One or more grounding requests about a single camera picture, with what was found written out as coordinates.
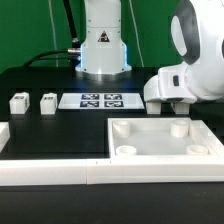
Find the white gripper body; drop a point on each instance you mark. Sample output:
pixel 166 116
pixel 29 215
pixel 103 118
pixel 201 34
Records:
pixel 169 85

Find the white square table top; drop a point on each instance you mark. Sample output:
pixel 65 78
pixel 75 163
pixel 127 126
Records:
pixel 160 140

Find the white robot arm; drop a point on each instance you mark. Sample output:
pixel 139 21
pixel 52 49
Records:
pixel 197 30

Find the white marker sheet with tags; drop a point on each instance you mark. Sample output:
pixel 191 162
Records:
pixel 100 101

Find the white U-shaped obstacle fence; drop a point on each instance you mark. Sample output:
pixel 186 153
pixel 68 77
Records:
pixel 102 171

